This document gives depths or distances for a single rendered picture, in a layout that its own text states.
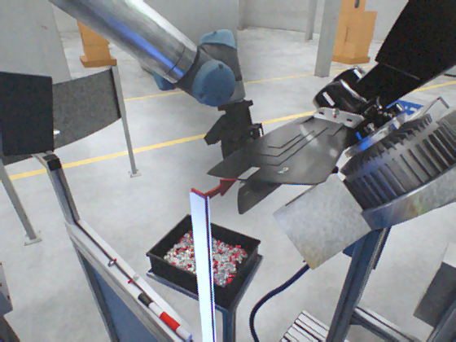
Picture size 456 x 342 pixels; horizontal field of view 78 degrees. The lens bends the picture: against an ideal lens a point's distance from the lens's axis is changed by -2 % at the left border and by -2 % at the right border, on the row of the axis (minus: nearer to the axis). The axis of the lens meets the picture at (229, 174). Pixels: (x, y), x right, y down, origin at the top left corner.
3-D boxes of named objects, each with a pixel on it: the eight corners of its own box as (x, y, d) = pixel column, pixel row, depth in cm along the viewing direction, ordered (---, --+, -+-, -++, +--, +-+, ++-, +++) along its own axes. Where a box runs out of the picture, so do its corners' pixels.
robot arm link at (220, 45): (190, 40, 65) (223, 33, 68) (203, 89, 68) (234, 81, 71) (203, 32, 58) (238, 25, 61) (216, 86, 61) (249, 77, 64)
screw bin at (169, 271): (260, 260, 73) (261, 239, 69) (228, 313, 60) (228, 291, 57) (189, 232, 82) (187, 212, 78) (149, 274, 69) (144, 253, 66)
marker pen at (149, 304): (192, 332, 50) (142, 291, 58) (186, 339, 49) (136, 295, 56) (193, 337, 51) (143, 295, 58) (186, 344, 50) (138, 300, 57)
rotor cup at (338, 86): (404, 107, 62) (367, 62, 64) (405, 111, 50) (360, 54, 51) (346, 146, 70) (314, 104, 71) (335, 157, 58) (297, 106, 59)
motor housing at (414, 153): (385, 190, 74) (355, 150, 76) (488, 145, 57) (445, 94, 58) (350, 236, 60) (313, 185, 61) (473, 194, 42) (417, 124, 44)
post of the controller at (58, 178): (81, 219, 79) (59, 156, 69) (69, 225, 77) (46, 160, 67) (76, 215, 81) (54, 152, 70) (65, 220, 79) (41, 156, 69)
